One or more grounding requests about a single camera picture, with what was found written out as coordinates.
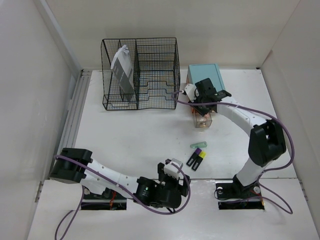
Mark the black wire mesh desk organizer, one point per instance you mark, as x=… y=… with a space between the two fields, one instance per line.
x=156 y=73

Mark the wrist white camera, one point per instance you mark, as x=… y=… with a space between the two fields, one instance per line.
x=172 y=168
x=191 y=92

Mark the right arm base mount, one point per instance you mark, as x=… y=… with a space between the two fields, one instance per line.
x=231 y=196

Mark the yellow cap highlighter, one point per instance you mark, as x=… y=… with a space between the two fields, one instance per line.
x=198 y=160

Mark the green mini highlighter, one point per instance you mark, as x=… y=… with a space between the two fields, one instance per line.
x=200 y=145

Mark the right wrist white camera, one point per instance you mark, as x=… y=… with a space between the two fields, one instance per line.
x=191 y=92

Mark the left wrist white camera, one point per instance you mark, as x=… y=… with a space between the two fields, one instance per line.
x=172 y=168

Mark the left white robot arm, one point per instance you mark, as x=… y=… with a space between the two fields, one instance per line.
x=171 y=191

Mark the grey setup guide booklet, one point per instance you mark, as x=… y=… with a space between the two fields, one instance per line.
x=123 y=70

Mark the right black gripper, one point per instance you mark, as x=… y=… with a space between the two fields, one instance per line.
x=202 y=112

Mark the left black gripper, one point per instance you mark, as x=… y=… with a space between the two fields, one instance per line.
x=181 y=188

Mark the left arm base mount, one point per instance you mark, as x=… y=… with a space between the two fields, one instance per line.
x=108 y=201

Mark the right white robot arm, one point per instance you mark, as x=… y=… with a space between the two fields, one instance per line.
x=266 y=137

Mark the aluminium rail frame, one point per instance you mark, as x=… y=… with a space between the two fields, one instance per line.
x=75 y=108

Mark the teal drawer box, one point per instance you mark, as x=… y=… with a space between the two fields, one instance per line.
x=196 y=73

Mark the purple cap highlighter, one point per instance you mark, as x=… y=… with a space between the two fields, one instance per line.
x=193 y=157

